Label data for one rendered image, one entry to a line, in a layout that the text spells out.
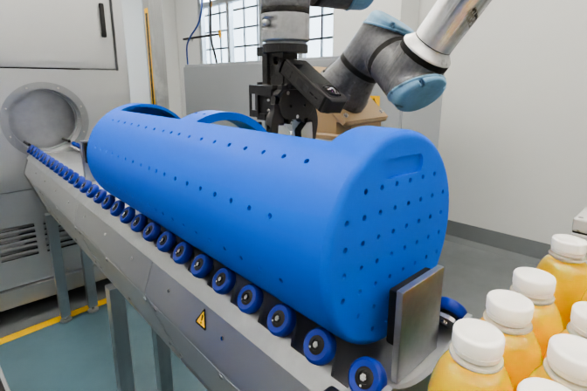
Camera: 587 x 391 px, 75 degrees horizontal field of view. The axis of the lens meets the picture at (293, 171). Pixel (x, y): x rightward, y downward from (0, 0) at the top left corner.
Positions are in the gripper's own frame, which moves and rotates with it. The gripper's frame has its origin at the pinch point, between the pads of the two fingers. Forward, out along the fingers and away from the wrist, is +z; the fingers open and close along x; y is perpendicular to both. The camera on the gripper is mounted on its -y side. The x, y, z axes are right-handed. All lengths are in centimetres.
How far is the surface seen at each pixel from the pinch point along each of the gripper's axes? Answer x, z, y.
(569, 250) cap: -14.4, 5.9, -36.1
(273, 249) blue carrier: 14.5, 5.0, -12.4
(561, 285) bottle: -13.0, 10.2, -36.2
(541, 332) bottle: 0.3, 9.6, -37.6
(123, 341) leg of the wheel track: 8, 74, 77
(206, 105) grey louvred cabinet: -127, 11, 249
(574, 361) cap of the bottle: 10.2, 4.7, -41.8
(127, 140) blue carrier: 12.3, -1.1, 40.1
